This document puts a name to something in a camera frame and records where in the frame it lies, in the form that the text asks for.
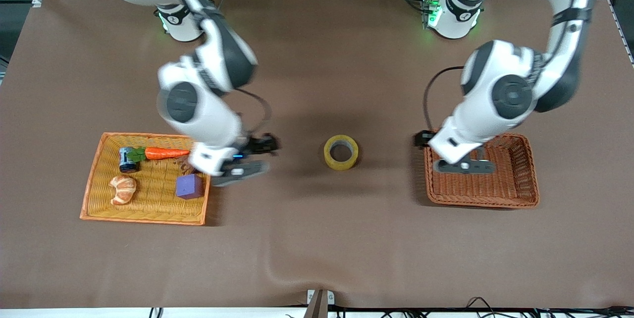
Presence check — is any yellow tape roll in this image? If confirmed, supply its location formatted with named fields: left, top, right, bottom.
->
left=323, top=135, right=359, bottom=171

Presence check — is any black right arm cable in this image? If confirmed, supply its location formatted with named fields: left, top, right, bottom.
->
left=235, top=88, right=273, bottom=138

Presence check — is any brown wicker basket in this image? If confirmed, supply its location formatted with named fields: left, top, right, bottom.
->
left=423, top=132, right=540, bottom=209

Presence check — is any black floor cable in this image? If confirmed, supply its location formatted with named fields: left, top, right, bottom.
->
left=461, top=297, right=634, bottom=318

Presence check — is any metal table edge bracket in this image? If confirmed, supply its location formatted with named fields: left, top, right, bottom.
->
left=307, top=289, right=335, bottom=318

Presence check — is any brown table cover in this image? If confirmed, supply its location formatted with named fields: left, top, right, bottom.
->
left=0, top=0, right=634, bottom=309

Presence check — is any orange-rimmed yellow wicker tray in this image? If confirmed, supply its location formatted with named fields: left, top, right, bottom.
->
left=79, top=132, right=211, bottom=226

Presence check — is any purple cube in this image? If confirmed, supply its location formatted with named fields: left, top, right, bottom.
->
left=176, top=174, right=204, bottom=200

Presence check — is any orange toy carrot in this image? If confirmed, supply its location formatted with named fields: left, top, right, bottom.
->
left=128, top=147, right=191, bottom=162

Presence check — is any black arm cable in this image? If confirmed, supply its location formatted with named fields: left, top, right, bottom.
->
left=235, top=88, right=273, bottom=138
left=423, top=65, right=466, bottom=133

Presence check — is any small blue-labelled can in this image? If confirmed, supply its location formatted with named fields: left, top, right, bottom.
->
left=119, top=147, right=138, bottom=173

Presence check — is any toy croissant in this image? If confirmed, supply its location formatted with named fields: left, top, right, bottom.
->
left=109, top=175, right=137, bottom=206

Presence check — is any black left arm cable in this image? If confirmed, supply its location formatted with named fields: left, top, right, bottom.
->
left=423, top=65, right=466, bottom=133

